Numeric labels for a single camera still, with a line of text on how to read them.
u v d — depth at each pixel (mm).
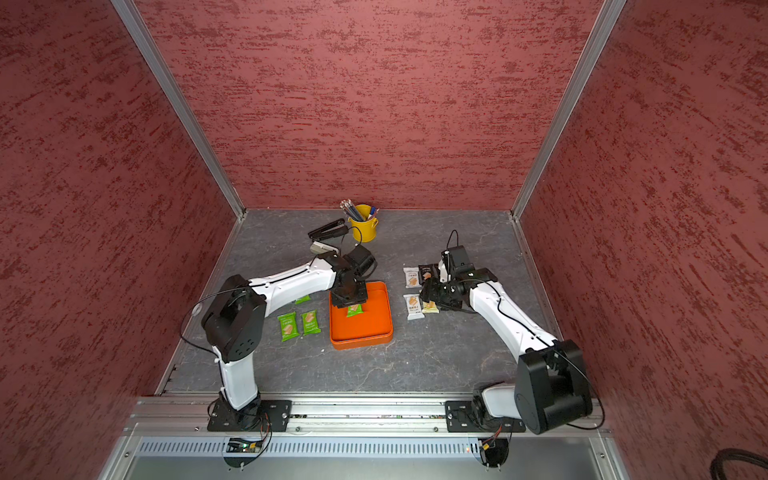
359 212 1061
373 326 947
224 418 757
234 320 489
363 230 1124
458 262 677
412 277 1001
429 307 923
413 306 931
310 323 895
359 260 740
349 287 697
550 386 412
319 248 1065
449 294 710
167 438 711
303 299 601
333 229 1124
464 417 737
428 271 1029
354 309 874
